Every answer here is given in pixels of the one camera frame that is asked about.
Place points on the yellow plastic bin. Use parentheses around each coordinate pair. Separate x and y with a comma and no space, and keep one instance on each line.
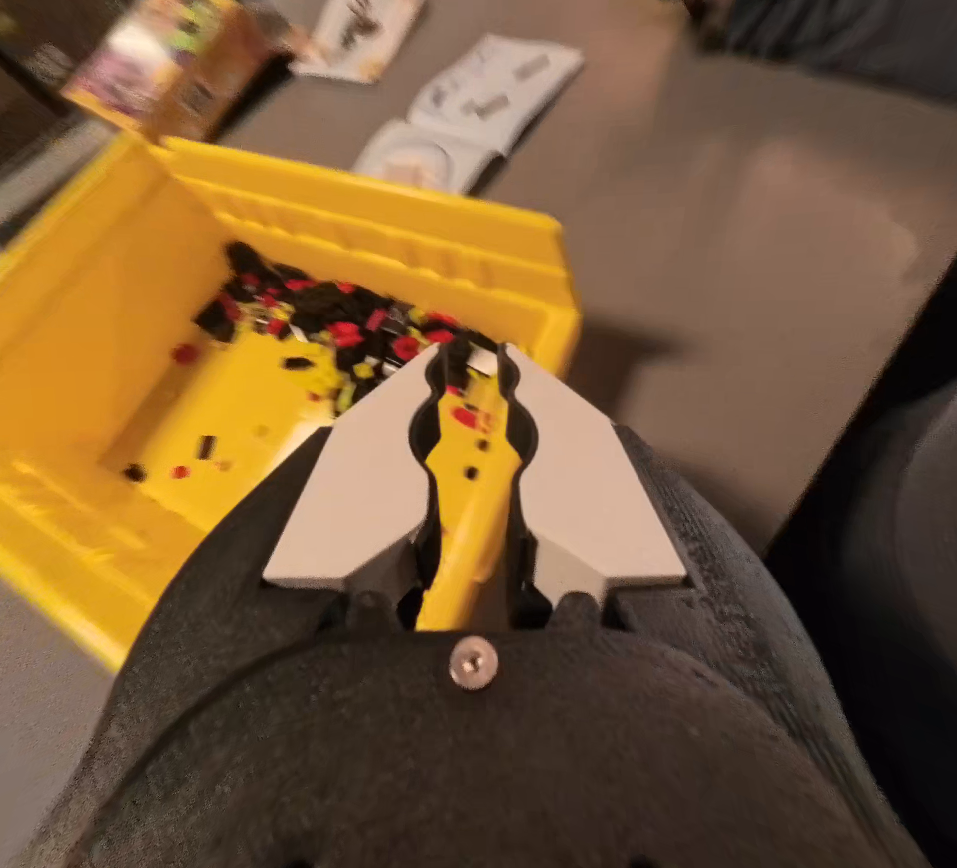
(90,300)

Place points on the spider instruction booklet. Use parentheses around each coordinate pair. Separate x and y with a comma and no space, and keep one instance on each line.
(359,23)

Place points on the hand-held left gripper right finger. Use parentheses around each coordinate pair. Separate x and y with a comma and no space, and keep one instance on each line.
(598,502)

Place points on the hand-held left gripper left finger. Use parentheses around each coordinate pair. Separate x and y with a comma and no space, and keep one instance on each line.
(351,502)

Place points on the snake instruction booklet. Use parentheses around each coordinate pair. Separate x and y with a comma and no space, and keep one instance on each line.
(486,98)

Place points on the person's grey clothing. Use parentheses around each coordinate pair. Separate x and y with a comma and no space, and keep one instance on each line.
(919,546)

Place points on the colourful lego set box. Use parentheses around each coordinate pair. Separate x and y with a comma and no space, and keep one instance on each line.
(149,53)

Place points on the pile of lego pieces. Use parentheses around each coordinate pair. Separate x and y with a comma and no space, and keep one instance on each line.
(336,307)

